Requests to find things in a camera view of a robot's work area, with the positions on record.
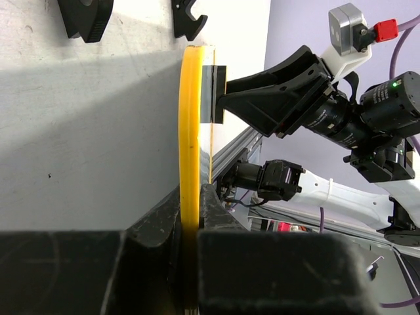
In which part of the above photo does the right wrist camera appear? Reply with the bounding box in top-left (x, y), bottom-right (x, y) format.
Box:
top-left (321, 3), bottom-right (398, 84)

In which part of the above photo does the yellow-framed whiteboard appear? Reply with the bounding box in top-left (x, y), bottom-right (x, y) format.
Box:
top-left (178, 45), bottom-right (215, 314)

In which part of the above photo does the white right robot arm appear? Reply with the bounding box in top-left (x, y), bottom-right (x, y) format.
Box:
top-left (216, 46), bottom-right (419, 247)

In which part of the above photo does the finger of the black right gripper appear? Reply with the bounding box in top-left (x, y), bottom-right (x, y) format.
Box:
top-left (217, 64), bottom-right (331, 137)

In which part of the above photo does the metal whiteboard stand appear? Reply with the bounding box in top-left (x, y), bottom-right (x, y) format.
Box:
top-left (58, 1), bottom-right (208, 43)

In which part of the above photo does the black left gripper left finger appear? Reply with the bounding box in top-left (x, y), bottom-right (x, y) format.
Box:
top-left (1, 190), bottom-right (182, 314)

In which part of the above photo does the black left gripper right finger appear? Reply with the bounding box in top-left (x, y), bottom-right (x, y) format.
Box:
top-left (197, 184), bottom-right (380, 314)

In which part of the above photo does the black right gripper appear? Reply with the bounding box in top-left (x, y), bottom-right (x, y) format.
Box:
top-left (226, 45), bottom-right (419, 182)

